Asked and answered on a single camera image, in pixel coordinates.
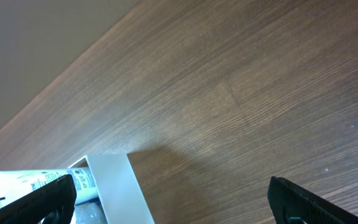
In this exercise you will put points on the white bamboo-print lotion tube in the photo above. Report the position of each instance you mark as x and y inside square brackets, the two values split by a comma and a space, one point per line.
[18, 183]

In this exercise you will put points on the white open cardboard box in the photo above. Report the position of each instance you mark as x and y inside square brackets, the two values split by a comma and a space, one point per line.
[118, 189]

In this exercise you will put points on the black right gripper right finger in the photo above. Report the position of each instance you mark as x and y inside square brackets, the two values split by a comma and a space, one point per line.
[291, 203]

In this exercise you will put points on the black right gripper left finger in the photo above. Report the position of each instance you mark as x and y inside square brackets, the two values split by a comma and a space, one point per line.
[52, 203]

